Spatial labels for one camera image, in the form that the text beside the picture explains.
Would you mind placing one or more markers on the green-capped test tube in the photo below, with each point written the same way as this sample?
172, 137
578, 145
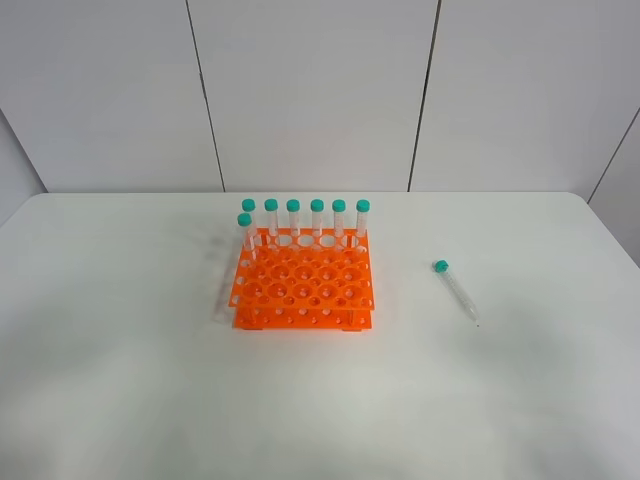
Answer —
443, 270

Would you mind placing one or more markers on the row tube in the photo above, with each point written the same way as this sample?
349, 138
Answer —
362, 208
339, 208
293, 208
249, 207
317, 209
271, 207

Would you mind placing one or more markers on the orange test tube rack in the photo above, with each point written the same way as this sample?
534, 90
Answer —
304, 282

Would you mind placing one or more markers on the front-left racked test tube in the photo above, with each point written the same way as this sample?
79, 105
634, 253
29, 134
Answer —
249, 248

